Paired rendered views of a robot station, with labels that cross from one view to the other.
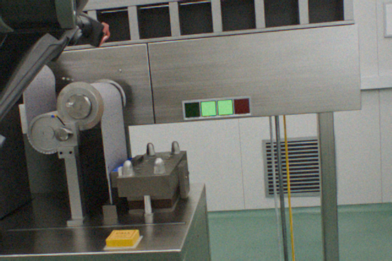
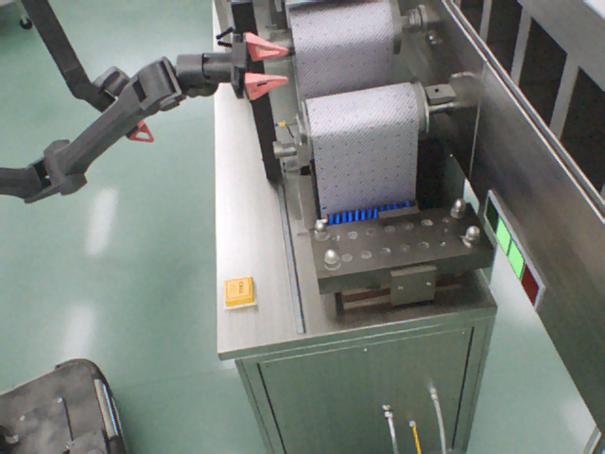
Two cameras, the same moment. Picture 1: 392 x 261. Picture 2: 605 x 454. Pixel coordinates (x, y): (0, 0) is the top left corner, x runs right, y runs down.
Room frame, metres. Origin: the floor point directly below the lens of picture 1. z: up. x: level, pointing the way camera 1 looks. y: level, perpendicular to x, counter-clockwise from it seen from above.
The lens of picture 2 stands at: (1.22, -0.70, 1.98)
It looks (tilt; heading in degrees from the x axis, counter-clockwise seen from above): 45 degrees down; 82
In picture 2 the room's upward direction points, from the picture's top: 9 degrees counter-clockwise
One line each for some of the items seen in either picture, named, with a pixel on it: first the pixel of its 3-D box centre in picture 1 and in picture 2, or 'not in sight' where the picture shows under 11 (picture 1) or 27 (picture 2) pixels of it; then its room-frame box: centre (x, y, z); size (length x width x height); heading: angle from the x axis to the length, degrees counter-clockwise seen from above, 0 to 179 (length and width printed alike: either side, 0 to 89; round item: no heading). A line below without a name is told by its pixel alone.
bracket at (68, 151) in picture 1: (72, 173); (299, 186); (1.38, 0.37, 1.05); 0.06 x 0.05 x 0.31; 173
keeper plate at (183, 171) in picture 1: (184, 178); (412, 286); (1.55, 0.04, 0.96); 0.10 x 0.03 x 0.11; 173
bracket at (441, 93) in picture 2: not in sight; (439, 93); (1.71, 0.30, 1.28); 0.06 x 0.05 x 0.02; 173
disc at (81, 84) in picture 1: (79, 106); (307, 128); (1.41, 0.33, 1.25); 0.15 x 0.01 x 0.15; 83
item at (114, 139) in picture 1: (115, 143); (367, 182); (1.52, 0.26, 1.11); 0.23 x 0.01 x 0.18; 173
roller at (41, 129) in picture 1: (62, 127); not in sight; (1.55, 0.44, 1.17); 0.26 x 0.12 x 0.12; 173
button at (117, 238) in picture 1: (122, 238); (238, 291); (1.16, 0.21, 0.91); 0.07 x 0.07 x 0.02; 83
